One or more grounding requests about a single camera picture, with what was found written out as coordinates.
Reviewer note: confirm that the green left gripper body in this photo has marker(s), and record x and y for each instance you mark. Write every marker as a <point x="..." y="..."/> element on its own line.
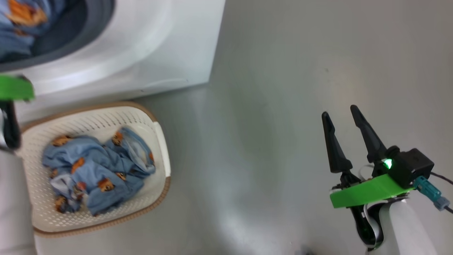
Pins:
<point x="14" y="88"/>

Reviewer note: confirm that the white washing machine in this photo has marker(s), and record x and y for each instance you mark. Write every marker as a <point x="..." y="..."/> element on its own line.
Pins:
<point x="159" y="46"/>

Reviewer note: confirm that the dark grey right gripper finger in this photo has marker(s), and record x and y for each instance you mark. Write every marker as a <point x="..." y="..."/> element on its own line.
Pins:
<point x="370" y="141"/>
<point x="336" y="152"/>

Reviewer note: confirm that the blue bear print garment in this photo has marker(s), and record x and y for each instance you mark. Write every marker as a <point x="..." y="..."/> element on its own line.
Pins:
<point x="95" y="170"/>
<point x="17" y="28"/>

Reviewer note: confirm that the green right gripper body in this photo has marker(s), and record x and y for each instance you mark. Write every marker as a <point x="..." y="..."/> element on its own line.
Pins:
<point x="368" y="193"/>

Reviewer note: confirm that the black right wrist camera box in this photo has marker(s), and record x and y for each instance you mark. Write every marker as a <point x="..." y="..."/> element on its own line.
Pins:
<point x="412" y="166"/>

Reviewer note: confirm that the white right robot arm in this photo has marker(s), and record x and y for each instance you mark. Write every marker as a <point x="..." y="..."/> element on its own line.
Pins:
<point x="407" y="230"/>

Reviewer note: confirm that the white basket with brown rim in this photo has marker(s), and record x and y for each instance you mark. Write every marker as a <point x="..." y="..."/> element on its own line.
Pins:
<point x="148" y="127"/>

